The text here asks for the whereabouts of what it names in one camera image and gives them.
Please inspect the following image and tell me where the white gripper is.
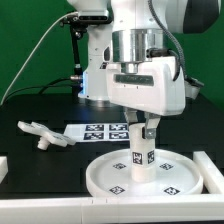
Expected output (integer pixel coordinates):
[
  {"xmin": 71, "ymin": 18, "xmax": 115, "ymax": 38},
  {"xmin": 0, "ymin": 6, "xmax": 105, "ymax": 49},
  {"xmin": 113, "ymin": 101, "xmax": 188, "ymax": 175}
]
[{"xmin": 106, "ymin": 56, "xmax": 185, "ymax": 140}]

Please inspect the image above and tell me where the white round table top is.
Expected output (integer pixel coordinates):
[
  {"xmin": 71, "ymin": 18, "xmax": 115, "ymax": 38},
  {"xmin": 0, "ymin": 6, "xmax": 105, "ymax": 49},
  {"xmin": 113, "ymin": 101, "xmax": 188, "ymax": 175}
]
[{"xmin": 86, "ymin": 149, "xmax": 203, "ymax": 197}]

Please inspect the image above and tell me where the white cross-shaped table base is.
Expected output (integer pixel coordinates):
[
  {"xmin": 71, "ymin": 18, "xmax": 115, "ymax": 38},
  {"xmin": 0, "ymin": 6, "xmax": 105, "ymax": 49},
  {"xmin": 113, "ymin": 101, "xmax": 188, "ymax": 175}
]
[{"xmin": 17, "ymin": 121, "xmax": 76, "ymax": 150}]

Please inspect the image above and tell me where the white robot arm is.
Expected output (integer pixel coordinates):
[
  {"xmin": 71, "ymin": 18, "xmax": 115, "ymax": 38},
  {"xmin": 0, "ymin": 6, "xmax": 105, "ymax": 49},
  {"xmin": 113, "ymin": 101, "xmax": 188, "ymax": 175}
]
[{"xmin": 67, "ymin": 0, "xmax": 221, "ymax": 139}]

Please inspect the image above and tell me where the white marker sheet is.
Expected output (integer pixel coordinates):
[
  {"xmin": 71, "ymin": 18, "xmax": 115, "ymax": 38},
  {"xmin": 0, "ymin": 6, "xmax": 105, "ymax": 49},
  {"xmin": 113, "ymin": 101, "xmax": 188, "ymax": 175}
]
[{"xmin": 64, "ymin": 123, "xmax": 129, "ymax": 142}]

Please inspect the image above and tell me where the white right fence rail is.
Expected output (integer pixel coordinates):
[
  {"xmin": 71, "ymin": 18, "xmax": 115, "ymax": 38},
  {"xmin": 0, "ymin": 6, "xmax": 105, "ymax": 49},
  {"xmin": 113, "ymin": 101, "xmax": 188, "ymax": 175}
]
[{"xmin": 193, "ymin": 151, "xmax": 224, "ymax": 195}]

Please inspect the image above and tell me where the white fence rail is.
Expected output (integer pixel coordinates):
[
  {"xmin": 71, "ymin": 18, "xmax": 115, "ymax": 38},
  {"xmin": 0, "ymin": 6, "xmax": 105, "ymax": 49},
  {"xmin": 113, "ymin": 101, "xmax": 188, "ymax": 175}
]
[
  {"xmin": 0, "ymin": 156, "xmax": 8, "ymax": 184},
  {"xmin": 0, "ymin": 194, "xmax": 224, "ymax": 224},
  {"xmin": 193, "ymin": 151, "xmax": 224, "ymax": 195}
]

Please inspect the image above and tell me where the black base cable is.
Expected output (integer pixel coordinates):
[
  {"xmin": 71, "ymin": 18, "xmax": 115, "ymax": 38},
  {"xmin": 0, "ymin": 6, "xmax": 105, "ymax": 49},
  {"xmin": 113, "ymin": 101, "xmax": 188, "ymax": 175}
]
[{"xmin": 3, "ymin": 77, "xmax": 84, "ymax": 104}]

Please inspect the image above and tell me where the white front fence rail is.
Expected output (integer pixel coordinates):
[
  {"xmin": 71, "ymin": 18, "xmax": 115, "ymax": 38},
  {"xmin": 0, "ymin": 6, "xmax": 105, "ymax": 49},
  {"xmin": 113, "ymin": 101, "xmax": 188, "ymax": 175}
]
[{"xmin": 0, "ymin": 194, "xmax": 224, "ymax": 224}]

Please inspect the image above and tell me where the black camera on stand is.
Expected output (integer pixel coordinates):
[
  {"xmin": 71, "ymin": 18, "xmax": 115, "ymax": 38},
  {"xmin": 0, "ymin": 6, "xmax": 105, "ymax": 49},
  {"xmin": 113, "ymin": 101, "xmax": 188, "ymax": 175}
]
[{"xmin": 59, "ymin": 10, "xmax": 112, "ymax": 81}]

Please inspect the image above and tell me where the grey camera cable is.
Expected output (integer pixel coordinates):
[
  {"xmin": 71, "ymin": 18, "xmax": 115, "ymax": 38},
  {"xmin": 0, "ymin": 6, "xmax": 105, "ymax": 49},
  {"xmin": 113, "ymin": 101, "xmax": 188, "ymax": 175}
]
[{"xmin": 0, "ymin": 12, "xmax": 79, "ymax": 107}]

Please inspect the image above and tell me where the white left fence rail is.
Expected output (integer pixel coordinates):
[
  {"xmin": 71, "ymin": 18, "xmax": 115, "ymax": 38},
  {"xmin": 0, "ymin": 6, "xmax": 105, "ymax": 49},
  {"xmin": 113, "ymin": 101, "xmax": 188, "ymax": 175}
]
[{"xmin": 0, "ymin": 156, "xmax": 8, "ymax": 184}]

